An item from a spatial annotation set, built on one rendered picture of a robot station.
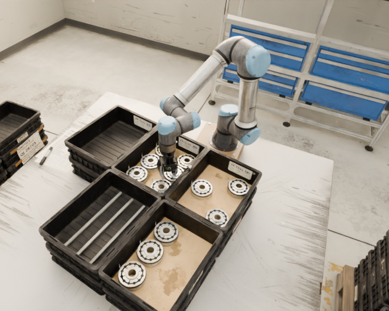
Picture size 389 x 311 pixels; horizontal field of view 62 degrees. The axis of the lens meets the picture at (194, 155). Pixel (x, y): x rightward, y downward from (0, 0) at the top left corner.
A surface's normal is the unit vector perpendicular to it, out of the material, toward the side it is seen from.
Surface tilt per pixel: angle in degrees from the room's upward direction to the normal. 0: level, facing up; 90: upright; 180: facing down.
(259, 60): 80
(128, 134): 0
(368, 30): 90
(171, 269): 0
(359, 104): 90
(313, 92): 90
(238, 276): 0
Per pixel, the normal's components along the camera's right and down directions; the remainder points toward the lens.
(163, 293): 0.08, -0.72
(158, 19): -0.36, 0.62
